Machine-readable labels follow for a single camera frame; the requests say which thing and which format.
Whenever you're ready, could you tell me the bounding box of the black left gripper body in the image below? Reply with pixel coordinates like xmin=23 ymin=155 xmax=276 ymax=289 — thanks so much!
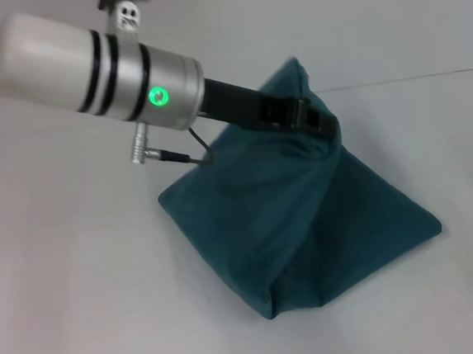
xmin=196 ymin=68 xmax=305 ymax=140

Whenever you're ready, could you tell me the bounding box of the teal blue shirt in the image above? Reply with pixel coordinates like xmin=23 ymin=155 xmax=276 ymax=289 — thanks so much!
xmin=145 ymin=45 xmax=452 ymax=330

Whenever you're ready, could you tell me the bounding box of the left gripper plug and cable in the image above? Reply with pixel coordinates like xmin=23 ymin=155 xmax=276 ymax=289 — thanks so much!
xmin=125 ymin=116 xmax=216 ymax=172

